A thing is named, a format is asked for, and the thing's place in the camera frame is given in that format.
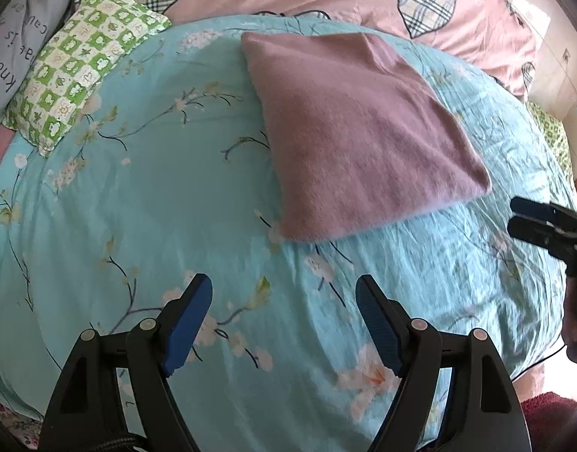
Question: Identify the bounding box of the purple knit sweater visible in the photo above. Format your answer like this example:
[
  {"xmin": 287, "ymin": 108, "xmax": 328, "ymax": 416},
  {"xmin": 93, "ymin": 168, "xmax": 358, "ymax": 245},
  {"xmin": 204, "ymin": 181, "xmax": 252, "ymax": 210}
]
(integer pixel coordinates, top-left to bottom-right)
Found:
[{"xmin": 241, "ymin": 32, "xmax": 492, "ymax": 243}]

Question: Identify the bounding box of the person's right hand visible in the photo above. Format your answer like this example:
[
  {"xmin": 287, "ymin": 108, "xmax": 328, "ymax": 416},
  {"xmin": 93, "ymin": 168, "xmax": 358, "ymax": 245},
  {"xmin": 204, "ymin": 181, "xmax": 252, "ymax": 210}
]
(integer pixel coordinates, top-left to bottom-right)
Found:
[{"xmin": 561, "ymin": 276, "xmax": 577, "ymax": 364}]

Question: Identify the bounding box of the teal floral bed sheet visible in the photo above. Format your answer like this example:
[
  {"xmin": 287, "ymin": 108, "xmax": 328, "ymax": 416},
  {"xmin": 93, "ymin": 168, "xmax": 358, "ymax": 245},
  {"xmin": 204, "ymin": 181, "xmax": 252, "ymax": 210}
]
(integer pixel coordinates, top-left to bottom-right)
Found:
[{"xmin": 0, "ymin": 15, "xmax": 577, "ymax": 451}]

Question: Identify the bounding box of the green white checkered pillow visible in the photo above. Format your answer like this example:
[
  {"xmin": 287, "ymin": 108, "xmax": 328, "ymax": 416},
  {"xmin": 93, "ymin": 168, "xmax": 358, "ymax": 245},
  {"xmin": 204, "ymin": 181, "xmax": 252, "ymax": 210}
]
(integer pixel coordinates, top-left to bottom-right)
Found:
[{"xmin": 0, "ymin": 0, "xmax": 171, "ymax": 157}]

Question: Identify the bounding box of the grey pillow with text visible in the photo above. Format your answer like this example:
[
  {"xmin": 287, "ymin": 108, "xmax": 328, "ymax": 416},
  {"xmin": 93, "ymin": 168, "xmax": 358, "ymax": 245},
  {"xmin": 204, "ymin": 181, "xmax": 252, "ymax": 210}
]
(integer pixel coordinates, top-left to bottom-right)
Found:
[{"xmin": 0, "ymin": 0, "xmax": 71, "ymax": 113}]

